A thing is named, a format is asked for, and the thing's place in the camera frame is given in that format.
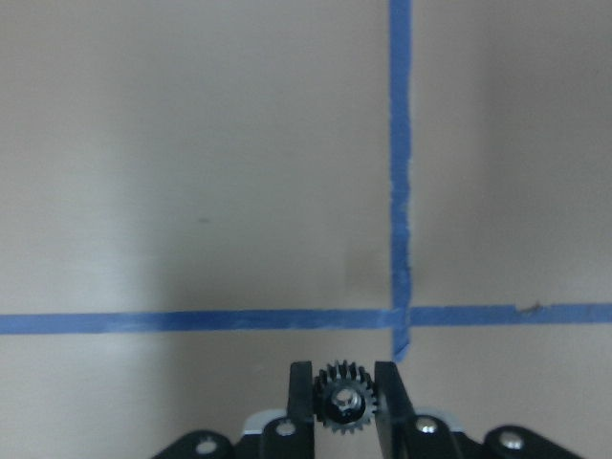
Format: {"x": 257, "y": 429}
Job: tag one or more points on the small black bearing gear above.
{"x": 345, "y": 397}

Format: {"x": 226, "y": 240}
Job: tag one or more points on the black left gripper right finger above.
{"x": 407, "y": 432}

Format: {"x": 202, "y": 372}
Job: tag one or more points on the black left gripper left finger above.
{"x": 293, "y": 435}

